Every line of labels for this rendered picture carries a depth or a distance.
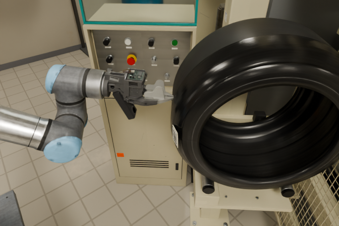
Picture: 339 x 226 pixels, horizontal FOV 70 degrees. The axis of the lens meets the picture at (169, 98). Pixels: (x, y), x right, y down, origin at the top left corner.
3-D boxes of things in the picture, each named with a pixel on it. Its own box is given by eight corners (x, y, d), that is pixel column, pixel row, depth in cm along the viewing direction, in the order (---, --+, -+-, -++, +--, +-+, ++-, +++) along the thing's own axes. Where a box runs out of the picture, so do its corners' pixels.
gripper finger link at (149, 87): (175, 85, 73) (145, 80, 73) (173, 100, 77) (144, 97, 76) (176, 79, 76) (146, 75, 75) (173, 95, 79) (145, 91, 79)
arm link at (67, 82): (58, 85, 81) (54, 57, 75) (96, 89, 81) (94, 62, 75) (45, 101, 73) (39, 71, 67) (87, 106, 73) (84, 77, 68)
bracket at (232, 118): (189, 128, 120) (190, 112, 114) (271, 130, 118) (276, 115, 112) (189, 132, 117) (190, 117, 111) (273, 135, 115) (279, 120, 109)
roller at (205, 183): (209, 124, 114) (202, 129, 116) (203, 119, 113) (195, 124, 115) (217, 190, 86) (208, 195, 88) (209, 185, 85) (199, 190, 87)
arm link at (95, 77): (87, 103, 73) (96, 86, 81) (103, 105, 73) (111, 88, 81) (84, 78, 68) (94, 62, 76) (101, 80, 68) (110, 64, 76)
